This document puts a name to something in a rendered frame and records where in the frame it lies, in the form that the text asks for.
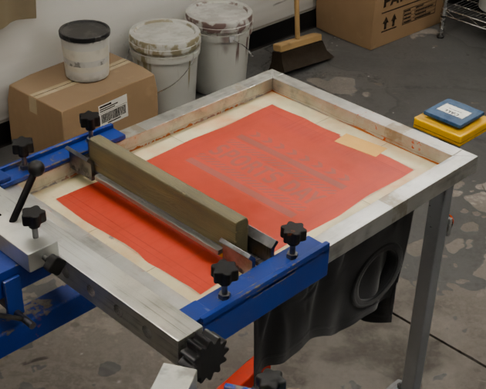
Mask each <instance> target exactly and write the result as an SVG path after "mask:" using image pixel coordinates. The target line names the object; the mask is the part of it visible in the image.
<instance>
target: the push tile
mask: <svg viewBox="0 0 486 389"><path fill-rule="evenodd" d="M424 114H425V115H427V116H429V117H432V118H434V119H436V120H439V121H442V122H444V123H447V124H449V125H451V126H453V127H456V128H459V129H461V128H462V127H464V126H466V125H468V124H469V123H471V122H473V121H475V120H476V119H478V118H480V117H482V116H484V112H483V111H481V110H478V109H475V108H473V107H470V106H468V105H465V104H463V103H460V102H457V101H456V100H452V99H450V98H448V99H446V100H444V101H442V102H440V103H438V104H436V105H434V106H432V107H431V108H429V109H427V110H425V111H424Z"/></svg>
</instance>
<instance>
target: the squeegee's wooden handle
mask: <svg viewBox="0 0 486 389"><path fill-rule="evenodd" d="M89 157H90V160H92V161H93V162H94V171H95V174H102V175H103V176H105V177H107V178H109V179H110V180H111V181H114V182H115V183H117V184H118V185H120V186H122V187H123V188H126V189H127V190H128V191H130V192H132V193H133V194H135V195H136V196H138V197H140V198H142V199H143V200H144V201H147V202H148V203H150V204H152V205H153V206H155V207H156V208H159V209H160V210H161V211H163V212H165V213H166V214H168V215H169V216H171V217H173V218H175V219H177V220H178V221H179V222H181V223H183V224H185V225H186V226H188V227H189V228H192V229H193V230H195V231H196V232H198V233H200V234H201V235H203V236H204V237H206V238H208V239H210V240H211V241H213V242H214V243H216V244H218V245H219V246H221V247H222V248H223V244H222V243H220V242H219V240H220V238H223V239H225V240H226V241H228V242H230V243H231V244H233V245H235V246H237V247H238V248H240V249H241V250H243V251H245V252H248V249H247V247H248V219H247V218H246V217H245V216H243V215H241V214H239V213H237V212H236V211H234V210H232V209H231V208H229V207H227V206H225V205H223V204H222V203H220V202H219V201H216V200H214V199H213V198H211V197H209V196H207V195H206V194H204V193H202V192H201V191H199V190H197V189H196V188H193V187H191V186H190V185H189V184H186V183H184V182H183V181H181V180H179V179H178V178H176V177H174V176H172V175H171V174H168V173H167V172H166V171H163V170H161V169H160V168H158V167H156V166H154V165H153V164H151V163H149V162H148V161H145V160H144V159H143V158H141V157H138V156H137V155H135V154H133V153H131V152H130V151H128V150H126V149H125V148H123V147H121V146H119V145H118V144H115V143H114V142H112V141H111V140H108V139H107V138H105V137H103V136H101V135H96V136H95V137H91V138H90V139H89Z"/></svg>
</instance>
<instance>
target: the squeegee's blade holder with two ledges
mask: <svg viewBox="0 0 486 389"><path fill-rule="evenodd" d="M95 180H96V181H98V182H99V183H101V184H103V185H104V186H106V187H108V188H109V189H110V190H112V191H114V192H116V193H117V194H119V195H120V196H122V197H124V198H125V199H127V200H128V201H131V202H132V203H134V204H135V205H137V206H138V207H140V208H142V209H143V210H144V211H147V212H148V213H150V214H152V215H153V216H154V217H156V218H158V219H160V220H161V221H162V222H164V223H166V224H168V225H169V226H171V227H172V228H175V229H176V230H178V231H179V232H181V233H182V234H184V235H186V236H187V237H188V238H191V239H192V240H194V241H195V242H197V243H198V244H200V245H202V246H204V247H205V248H206V249H208V250H210V251H212V252H213V253H215V254H216V255H220V254H221V253H222V252H223V248H222V247H221V246H219V245H218V244H216V243H214V242H213V241H211V240H210V239H208V238H206V237H204V236H203V235H201V234H200V233H198V232H196V231H195V230H193V229H192V228H189V227H188V226H186V225H185V224H183V223H181V222H179V221H178V220H177V219H175V218H173V217H171V216H169V215H168V214H166V213H165V212H163V211H161V210H160V209H159V208H156V207H155V206H153V205H152V204H150V203H148V202H147V201H144V200H143V199H142V198H140V197H138V196H136V195H135V194H133V193H132V192H130V191H128V190H127V189H126V188H123V187H122V186H120V185H118V184H117V183H115V182H114V181H111V180H110V179H109V178H107V177H105V176H103V175H102V174H96V175H95Z"/></svg>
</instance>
